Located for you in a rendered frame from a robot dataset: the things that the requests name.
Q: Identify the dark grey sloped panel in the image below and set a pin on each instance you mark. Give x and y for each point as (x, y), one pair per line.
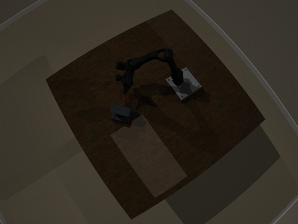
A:
(120, 113)

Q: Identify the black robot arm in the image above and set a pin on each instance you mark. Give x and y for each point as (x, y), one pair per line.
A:
(136, 63)

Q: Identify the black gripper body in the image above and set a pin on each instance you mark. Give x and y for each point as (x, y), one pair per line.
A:
(128, 78)

